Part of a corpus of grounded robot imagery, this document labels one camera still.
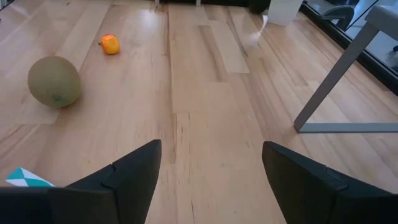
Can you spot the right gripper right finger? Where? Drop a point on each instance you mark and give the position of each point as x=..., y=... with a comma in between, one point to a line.
x=298, y=186

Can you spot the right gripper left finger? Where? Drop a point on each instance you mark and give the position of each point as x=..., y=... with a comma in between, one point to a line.
x=133, y=180

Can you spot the teal white patterned knife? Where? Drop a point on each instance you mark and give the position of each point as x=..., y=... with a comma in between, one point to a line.
x=25, y=180

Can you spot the brown kiwi fruit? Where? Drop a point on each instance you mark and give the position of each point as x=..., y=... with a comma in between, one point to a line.
x=54, y=81

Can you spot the small orange pepper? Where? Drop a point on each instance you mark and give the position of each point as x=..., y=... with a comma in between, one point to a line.
x=110, y=44

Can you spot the grey perforated metal stand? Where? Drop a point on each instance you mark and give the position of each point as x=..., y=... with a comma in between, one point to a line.
x=335, y=71

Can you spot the green plant white pot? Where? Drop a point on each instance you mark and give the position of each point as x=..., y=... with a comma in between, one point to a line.
x=284, y=12

